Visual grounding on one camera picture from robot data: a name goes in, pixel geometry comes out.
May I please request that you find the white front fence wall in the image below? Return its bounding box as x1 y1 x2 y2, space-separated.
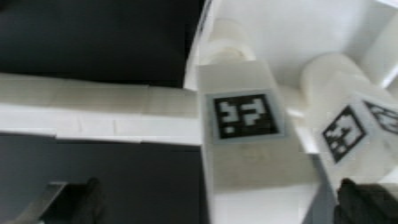
0 73 201 146

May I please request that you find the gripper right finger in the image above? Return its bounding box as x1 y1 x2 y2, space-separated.
337 178 398 224

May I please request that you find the white chair leg with tags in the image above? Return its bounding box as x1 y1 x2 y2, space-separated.
303 53 398 189

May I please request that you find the white chair seat part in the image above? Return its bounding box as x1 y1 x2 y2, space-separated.
185 0 398 154

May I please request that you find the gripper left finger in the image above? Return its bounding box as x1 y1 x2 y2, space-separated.
15 178 107 224

